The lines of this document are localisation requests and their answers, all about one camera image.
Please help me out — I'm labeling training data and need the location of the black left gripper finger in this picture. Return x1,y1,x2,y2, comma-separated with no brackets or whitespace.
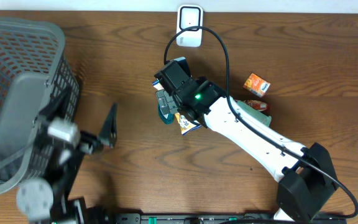
40,86,71,121
99,103,117,148

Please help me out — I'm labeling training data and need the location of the yellow snack bag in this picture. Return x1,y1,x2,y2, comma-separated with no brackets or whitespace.
152,80,201,136

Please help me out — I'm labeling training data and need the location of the blue liquid bottle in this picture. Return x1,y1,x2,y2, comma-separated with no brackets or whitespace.
158,106,174,124

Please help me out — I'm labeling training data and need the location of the small orange sachet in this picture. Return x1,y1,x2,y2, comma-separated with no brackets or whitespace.
243,73,270,97

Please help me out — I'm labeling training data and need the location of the red candy bar wrapper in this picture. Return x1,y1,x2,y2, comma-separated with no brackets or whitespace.
236,100,270,112

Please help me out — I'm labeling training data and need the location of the teal wet wipes pack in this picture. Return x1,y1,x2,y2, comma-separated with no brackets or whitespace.
240,107,272,127

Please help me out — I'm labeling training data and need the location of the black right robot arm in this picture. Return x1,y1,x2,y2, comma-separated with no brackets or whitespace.
156,77,339,223

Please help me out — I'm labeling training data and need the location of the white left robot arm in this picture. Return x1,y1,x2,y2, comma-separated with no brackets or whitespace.
16,88,117,224

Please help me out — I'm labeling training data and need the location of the white barcode scanner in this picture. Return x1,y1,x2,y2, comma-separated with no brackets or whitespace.
176,4,204,47

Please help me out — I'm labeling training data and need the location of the grey plastic basket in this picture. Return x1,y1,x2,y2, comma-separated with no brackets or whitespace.
0,17,80,194

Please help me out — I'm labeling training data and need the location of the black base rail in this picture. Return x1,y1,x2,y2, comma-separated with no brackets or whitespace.
51,198,347,224

